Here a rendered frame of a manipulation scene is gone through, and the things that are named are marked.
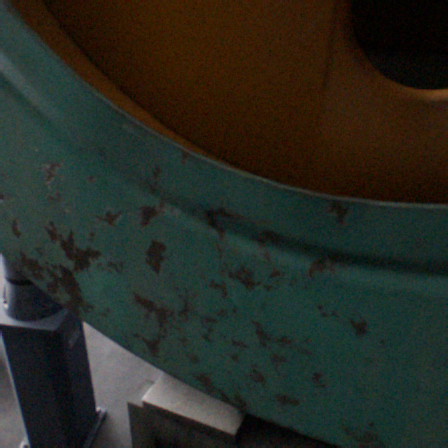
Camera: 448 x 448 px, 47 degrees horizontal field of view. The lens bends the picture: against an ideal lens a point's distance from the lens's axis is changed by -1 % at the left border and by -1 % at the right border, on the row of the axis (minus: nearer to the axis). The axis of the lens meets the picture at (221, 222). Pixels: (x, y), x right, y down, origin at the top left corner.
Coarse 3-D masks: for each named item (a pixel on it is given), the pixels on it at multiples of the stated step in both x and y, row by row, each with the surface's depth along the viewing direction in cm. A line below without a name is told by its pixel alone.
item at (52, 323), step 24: (0, 312) 118; (0, 336) 120; (24, 336) 117; (48, 336) 117; (72, 336) 124; (24, 360) 121; (48, 360) 119; (72, 360) 126; (24, 384) 124; (48, 384) 123; (72, 384) 127; (24, 408) 129; (48, 408) 127; (72, 408) 129; (96, 408) 144; (48, 432) 131; (72, 432) 132; (96, 432) 142
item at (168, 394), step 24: (144, 384) 76; (168, 384) 73; (144, 408) 71; (168, 408) 69; (192, 408) 69; (216, 408) 69; (144, 432) 74; (168, 432) 72; (192, 432) 69; (216, 432) 66; (240, 432) 67; (264, 432) 68; (288, 432) 68
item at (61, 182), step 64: (0, 0) 27; (0, 64) 29; (64, 64) 27; (0, 128) 31; (64, 128) 29; (128, 128) 27; (0, 192) 34; (64, 192) 31; (128, 192) 29; (192, 192) 27; (256, 192) 25; (320, 192) 24; (64, 256) 34; (128, 256) 31; (192, 256) 29; (256, 256) 27; (320, 256) 25; (384, 256) 24; (128, 320) 34; (192, 320) 31; (256, 320) 29; (320, 320) 27; (384, 320) 25; (192, 384) 34; (256, 384) 31; (320, 384) 29; (384, 384) 27
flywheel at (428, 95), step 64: (64, 0) 34; (128, 0) 32; (192, 0) 30; (256, 0) 29; (320, 0) 27; (128, 64) 34; (192, 64) 32; (256, 64) 30; (320, 64) 29; (192, 128) 34; (256, 128) 32; (320, 128) 30; (384, 128) 29; (384, 192) 30
